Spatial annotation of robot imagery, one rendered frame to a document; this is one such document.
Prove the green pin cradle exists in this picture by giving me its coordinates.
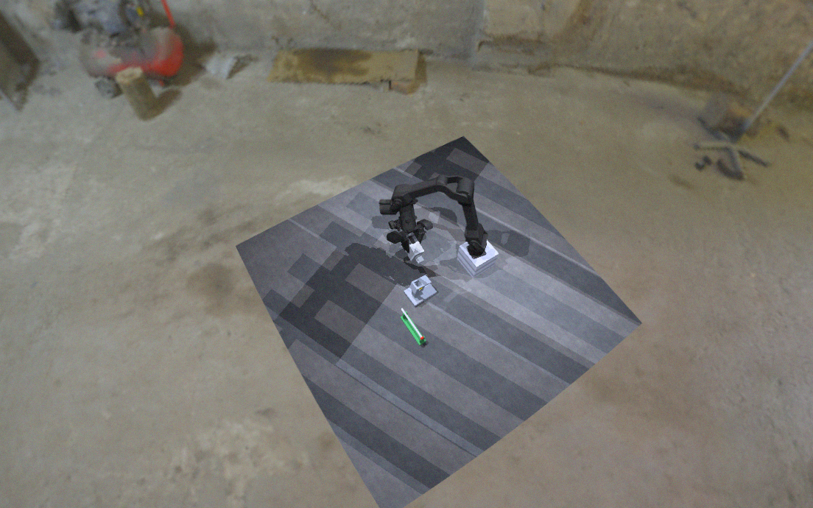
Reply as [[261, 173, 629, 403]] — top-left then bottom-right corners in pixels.
[[401, 313, 426, 345]]

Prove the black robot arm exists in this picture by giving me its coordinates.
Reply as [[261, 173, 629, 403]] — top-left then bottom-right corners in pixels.
[[379, 174, 488, 259]]

